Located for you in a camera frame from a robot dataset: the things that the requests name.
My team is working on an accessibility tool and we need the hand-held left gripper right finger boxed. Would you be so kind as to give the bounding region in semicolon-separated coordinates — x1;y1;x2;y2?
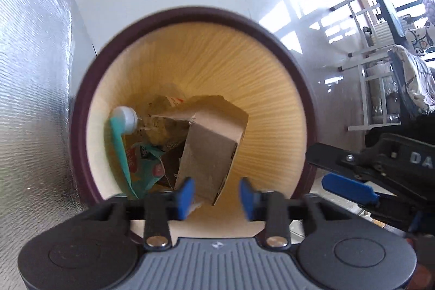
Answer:
239;176;350;250

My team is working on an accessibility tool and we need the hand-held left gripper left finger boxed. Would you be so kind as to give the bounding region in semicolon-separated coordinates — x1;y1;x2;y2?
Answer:
88;176;196;251

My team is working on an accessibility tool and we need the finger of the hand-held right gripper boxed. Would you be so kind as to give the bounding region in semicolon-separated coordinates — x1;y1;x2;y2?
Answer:
321;173;412;230
305;142;382;177

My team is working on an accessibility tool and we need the brown cardboard box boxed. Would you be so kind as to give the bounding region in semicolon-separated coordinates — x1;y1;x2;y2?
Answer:
173;94;250;207

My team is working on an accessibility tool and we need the teal snack pouch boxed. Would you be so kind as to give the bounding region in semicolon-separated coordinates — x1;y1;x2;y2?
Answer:
108;117;167;200

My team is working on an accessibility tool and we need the clear printed plastic bag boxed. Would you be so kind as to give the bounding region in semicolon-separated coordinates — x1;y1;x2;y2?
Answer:
138;83;192;151

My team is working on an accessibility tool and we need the yellow wooden bin dark rim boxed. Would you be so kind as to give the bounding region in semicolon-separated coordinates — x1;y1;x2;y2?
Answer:
70;6;317;244

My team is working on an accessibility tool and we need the floral printed cloth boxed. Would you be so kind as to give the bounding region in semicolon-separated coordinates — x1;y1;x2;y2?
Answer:
388;45;435;114

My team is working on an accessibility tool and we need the white printed tote bag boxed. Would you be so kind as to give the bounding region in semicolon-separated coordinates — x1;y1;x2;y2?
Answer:
404;0;435;55

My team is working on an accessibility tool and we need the silver foil sheet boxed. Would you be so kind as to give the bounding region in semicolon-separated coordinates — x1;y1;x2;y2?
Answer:
0;0;89;245

